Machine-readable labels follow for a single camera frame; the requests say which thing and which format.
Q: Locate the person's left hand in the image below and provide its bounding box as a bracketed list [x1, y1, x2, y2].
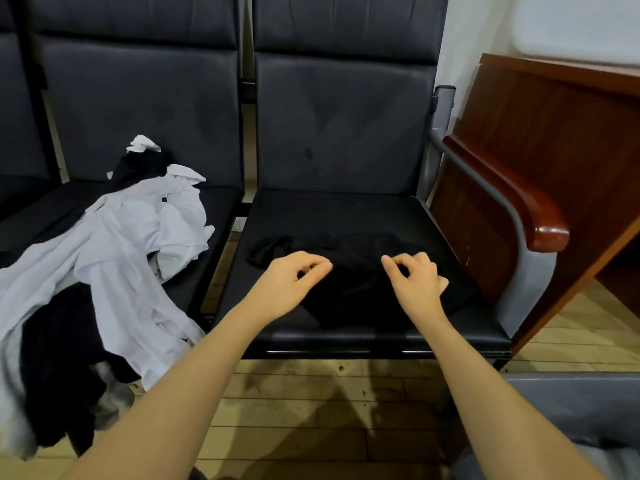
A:
[243, 251, 335, 324]

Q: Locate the person's right forearm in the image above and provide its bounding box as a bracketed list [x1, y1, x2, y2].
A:
[412, 313, 606, 480]

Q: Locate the white plastic tray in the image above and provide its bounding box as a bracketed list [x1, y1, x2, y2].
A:
[510, 0, 640, 69]

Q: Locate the brown wooden desk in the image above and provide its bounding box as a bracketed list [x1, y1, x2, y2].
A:
[428, 53, 640, 358]

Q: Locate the person's left forearm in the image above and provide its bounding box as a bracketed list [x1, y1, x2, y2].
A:
[60, 307, 269, 480]

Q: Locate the person's right hand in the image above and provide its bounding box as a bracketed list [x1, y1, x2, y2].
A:
[380, 251, 450, 329]

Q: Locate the brown wooden bench armrest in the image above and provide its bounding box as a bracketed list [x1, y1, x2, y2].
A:
[442, 133, 572, 255]

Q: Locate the pile of clothes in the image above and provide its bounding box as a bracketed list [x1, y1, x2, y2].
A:
[0, 133, 217, 462]

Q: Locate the black garment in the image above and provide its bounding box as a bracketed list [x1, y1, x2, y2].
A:
[245, 231, 483, 332]

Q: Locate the grey plastic storage bin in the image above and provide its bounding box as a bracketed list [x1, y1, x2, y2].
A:
[448, 371, 640, 480]

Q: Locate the black leather bench seat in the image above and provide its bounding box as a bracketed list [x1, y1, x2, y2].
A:
[213, 0, 515, 361]
[0, 0, 246, 321]
[0, 0, 56, 218]

